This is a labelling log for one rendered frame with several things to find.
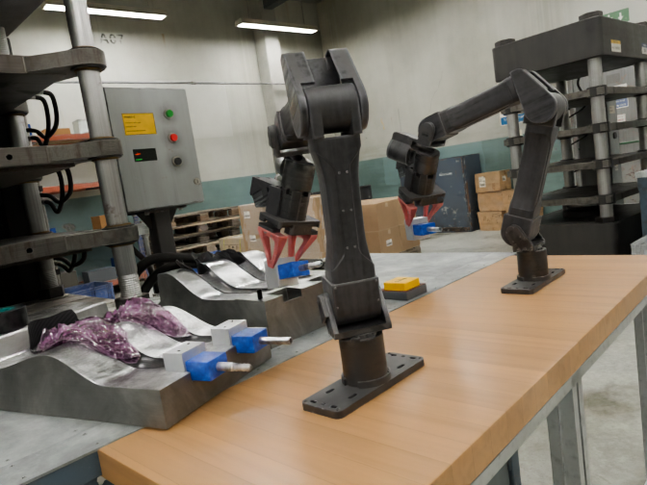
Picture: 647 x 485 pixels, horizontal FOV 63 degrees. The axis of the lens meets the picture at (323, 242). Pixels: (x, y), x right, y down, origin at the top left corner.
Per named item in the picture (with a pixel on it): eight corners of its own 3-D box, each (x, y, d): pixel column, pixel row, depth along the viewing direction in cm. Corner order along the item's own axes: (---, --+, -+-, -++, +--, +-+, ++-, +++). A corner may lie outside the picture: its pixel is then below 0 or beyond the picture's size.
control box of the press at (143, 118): (259, 482, 200) (191, 85, 182) (189, 528, 178) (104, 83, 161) (224, 467, 215) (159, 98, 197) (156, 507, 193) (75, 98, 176)
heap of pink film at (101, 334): (200, 331, 94) (193, 288, 93) (122, 370, 78) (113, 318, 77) (99, 330, 105) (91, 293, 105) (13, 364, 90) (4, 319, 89)
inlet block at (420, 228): (451, 239, 129) (448, 216, 128) (432, 242, 127) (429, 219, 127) (423, 236, 141) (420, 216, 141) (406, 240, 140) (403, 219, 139)
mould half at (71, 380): (271, 357, 92) (262, 295, 91) (167, 429, 69) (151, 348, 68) (77, 351, 115) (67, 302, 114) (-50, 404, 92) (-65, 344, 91)
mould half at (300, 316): (362, 309, 115) (353, 248, 113) (271, 348, 97) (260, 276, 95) (226, 297, 150) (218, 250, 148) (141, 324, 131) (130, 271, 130)
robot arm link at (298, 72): (266, 124, 97) (285, 36, 67) (314, 117, 98) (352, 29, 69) (278, 189, 95) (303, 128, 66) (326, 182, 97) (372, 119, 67)
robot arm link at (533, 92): (411, 121, 124) (539, 57, 104) (429, 121, 131) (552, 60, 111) (428, 171, 123) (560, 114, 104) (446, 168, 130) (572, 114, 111)
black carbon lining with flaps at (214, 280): (318, 284, 114) (312, 241, 113) (261, 304, 103) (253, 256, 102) (223, 279, 138) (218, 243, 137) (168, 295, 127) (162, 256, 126)
